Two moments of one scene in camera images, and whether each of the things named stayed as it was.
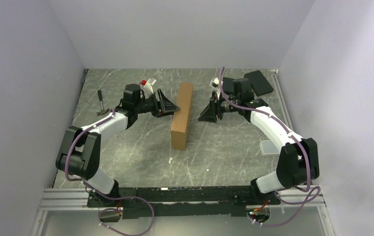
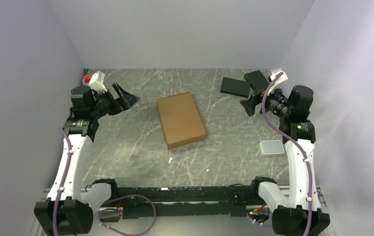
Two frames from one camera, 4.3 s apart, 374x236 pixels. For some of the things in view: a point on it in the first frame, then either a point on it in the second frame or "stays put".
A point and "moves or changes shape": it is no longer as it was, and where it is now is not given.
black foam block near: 228,86 stays put
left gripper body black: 150,105 to 105,103
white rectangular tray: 267,148 stays put
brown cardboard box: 180,120 moves or changes shape
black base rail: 179,202 stays put
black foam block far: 259,83 stays put
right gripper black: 209,114 to 249,105
